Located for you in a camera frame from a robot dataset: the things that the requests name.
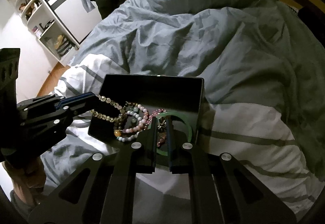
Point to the grey striped duvet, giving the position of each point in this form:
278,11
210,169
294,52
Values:
228,61

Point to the green bangle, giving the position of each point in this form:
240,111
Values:
187,125

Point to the person's left hand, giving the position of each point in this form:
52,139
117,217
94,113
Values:
24,180

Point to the person's left forearm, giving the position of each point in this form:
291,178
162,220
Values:
22,203

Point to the white shelf unit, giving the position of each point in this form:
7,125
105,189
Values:
40,15

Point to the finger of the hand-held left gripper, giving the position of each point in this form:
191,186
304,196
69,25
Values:
76,97
81,108

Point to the yellow shelf item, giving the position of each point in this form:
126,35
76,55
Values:
60,40

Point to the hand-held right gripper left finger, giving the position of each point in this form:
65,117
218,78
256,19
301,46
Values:
151,142

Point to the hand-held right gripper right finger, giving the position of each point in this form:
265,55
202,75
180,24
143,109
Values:
171,147

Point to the black cardboard box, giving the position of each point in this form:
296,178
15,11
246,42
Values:
162,92

